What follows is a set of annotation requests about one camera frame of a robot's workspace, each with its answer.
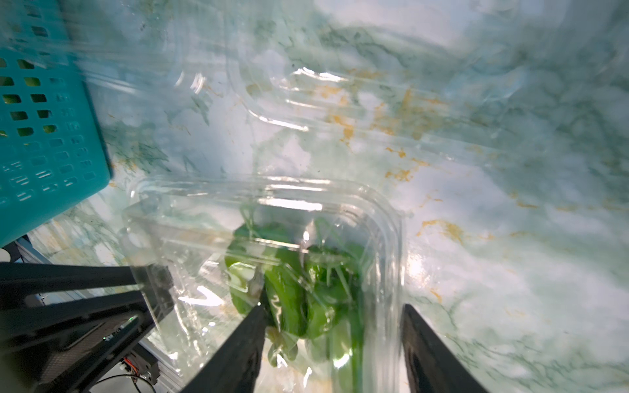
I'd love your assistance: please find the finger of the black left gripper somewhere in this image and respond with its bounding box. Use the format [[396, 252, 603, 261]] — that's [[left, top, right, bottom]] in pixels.
[[1, 263, 174, 314], [1, 291, 154, 392]]

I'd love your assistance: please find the clear clamshell with peppers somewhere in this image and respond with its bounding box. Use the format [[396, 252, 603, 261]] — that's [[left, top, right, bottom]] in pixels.
[[121, 176, 405, 392], [60, 1, 500, 159]]

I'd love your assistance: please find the teal plastic basket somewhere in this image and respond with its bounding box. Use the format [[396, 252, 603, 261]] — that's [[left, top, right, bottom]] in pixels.
[[1, 1, 111, 245]]

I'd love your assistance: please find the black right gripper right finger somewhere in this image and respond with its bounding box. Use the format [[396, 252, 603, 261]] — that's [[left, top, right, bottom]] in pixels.
[[401, 304, 487, 393]]

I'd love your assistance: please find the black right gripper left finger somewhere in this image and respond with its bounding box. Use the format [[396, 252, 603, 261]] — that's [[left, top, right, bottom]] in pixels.
[[182, 304, 268, 393]]

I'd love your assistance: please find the clear clamshell with peppers front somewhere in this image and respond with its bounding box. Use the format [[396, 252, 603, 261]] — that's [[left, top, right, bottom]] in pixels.
[[121, 176, 405, 392]]

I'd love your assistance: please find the clear clamshell with peppers middle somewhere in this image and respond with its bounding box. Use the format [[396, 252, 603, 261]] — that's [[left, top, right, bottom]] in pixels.
[[60, 1, 500, 159]]

